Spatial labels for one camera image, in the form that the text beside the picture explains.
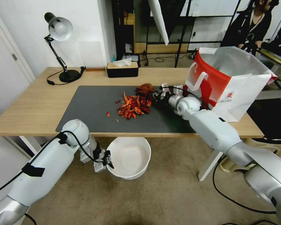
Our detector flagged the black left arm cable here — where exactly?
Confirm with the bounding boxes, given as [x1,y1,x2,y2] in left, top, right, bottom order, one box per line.
[0,130,107,198]

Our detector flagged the black and white desk lamp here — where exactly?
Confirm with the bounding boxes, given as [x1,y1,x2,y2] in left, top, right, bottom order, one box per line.
[44,12,81,83]

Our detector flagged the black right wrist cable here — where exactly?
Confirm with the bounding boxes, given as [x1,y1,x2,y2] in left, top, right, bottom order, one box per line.
[159,85,214,111]

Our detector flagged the dark red brown towel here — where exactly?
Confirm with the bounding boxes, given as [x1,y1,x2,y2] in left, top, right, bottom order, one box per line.
[135,83,155,98]

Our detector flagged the person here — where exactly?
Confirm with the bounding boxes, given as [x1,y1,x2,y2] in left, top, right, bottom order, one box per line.
[221,0,281,59]

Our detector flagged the red and white takeout bag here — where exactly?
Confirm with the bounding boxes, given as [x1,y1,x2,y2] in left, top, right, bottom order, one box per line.
[184,46,278,123]

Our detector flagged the pile of red shrimp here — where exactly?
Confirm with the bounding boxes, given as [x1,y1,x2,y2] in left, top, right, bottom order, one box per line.
[116,92,153,121]

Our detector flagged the white round plastic container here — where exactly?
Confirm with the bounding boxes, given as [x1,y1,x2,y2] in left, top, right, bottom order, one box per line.
[106,137,152,180]

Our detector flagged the dark grey table mat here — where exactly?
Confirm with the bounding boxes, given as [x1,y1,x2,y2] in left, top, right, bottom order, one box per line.
[56,85,202,134]

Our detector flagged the beige plastic stool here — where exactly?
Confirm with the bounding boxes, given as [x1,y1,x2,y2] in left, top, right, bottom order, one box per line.
[219,137,281,174]

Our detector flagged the black hanging robot cable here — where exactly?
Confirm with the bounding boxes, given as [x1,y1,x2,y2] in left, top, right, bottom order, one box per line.
[212,154,278,215]

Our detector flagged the wooden table with white legs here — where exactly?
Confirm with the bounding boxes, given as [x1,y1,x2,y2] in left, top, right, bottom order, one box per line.
[0,67,265,182]

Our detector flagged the white tissue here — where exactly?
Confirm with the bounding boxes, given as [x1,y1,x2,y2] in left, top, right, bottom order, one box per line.
[113,57,132,68]

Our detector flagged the black light stand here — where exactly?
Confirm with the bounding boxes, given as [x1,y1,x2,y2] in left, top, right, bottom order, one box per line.
[174,0,195,68]

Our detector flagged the white folded reflector panel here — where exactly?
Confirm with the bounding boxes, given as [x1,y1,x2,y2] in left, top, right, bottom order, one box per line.
[147,0,170,46]

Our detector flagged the black metal shelf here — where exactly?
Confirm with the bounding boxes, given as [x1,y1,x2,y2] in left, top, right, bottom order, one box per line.
[112,0,137,62]

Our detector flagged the black lamp cable with switch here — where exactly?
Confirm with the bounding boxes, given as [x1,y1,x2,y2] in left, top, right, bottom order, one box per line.
[46,66,85,86]

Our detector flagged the black tissue box wooden lid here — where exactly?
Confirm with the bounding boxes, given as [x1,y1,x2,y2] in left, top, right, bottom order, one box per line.
[106,62,139,78]

